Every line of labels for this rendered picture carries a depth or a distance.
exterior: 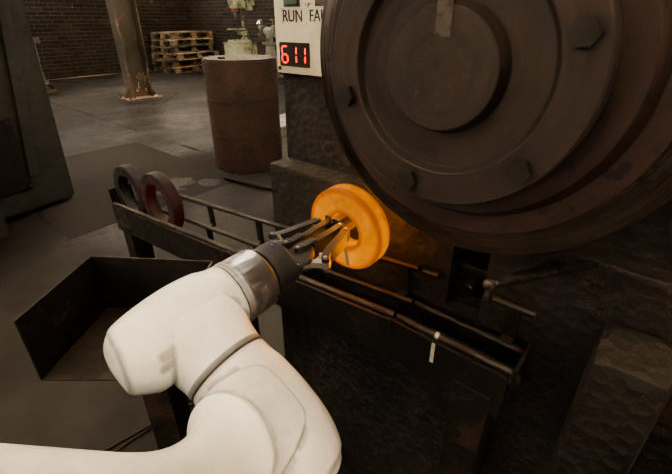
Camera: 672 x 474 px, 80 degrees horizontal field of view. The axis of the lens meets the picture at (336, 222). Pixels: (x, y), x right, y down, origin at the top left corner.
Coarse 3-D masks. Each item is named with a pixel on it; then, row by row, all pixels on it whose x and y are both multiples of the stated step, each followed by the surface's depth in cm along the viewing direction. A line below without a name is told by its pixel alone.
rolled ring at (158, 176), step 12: (144, 180) 117; (156, 180) 112; (168, 180) 113; (144, 192) 120; (168, 192) 111; (144, 204) 123; (156, 204) 124; (168, 204) 113; (180, 204) 114; (156, 216) 122; (180, 216) 115
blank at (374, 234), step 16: (336, 192) 68; (352, 192) 67; (320, 208) 72; (336, 208) 70; (352, 208) 67; (368, 208) 65; (368, 224) 66; (384, 224) 67; (352, 240) 74; (368, 240) 68; (384, 240) 67; (352, 256) 72; (368, 256) 69
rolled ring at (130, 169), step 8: (120, 168) 125; (128, 168) 124; (120, 176) 128; (128, 176) 124; (136, 176) 123; (120, 184) 132; (136, 184) 122; (120, 192) 133; (128, 192) 135; (136, 192) 124; (120, 200) 135; (128, 200) 134; (136, 208) 133; (144, 208) 125
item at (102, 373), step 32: (96, 256) 83; (64, 288) 76; (96, 288) 85; (128, 288) 86; (160, 288) 86; (32, 320) 69; (64, 320) 76; (96, 320) 85; (32, 352) 69; (64, 352) 77; (96, 352) 77; (160, 416) 85; (160, 448) 90
